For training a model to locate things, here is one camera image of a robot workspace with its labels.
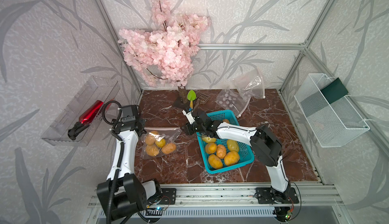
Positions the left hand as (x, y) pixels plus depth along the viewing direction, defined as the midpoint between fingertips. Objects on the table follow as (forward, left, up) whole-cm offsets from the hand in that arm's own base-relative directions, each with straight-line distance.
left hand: (141, 122), depth 81 cm
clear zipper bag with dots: (-2, -15, -11) cm, 18 cm away
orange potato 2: (-10, -38, -9) cm, 41 cm away
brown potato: (-11, -5, -11) cm, 17 cm away
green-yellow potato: (-4, -37, -12) cm, 39 cm away
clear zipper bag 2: (+38, -68, -6) cm, 78 cm away
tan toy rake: (+30, -33, -15) cm, 48 cm away
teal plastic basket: (-16, -50, -11) cm, 54 cm away
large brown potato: (-6, -5, -7) cm, 10 cm away
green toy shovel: (+36, -25, -18) cm, 47 cm away
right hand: (+2, -22, -6) cm, 23 cm away
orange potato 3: (-12, -44, -10) cm, 47 cm away
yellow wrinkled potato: (-7, -10, -10) cm, 16 cm away
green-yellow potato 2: (-8, -51, -12) cm, 53 cm away
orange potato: (-10, -15, -11) cm, 21 cm away
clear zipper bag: (+28, -55, -14) cm, 63 cm away
